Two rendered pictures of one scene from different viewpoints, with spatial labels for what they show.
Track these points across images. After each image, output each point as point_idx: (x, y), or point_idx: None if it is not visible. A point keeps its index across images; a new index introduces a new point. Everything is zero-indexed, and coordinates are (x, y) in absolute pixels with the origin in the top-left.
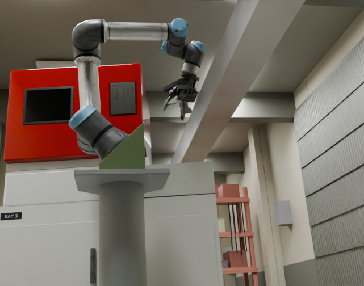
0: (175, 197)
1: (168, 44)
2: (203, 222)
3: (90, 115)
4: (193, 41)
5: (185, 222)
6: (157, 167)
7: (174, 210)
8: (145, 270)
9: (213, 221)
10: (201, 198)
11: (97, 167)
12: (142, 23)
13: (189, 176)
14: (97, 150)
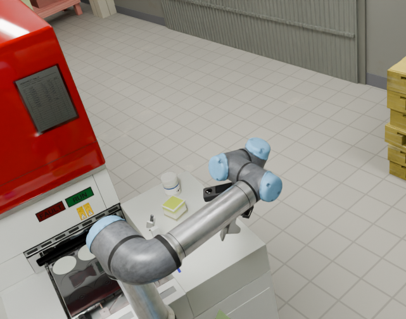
0: (234, 293)
1: (234, 182)
2: (262, 298)
3: None
4: (258, 152)
5: (247, 307)
6: (211, 280)
7: (234, 304)
8: None
9: (270, 292)
10: (258, 281)
11: (45, 199)
12: (223, 215)
13: (245, 269)
14: None
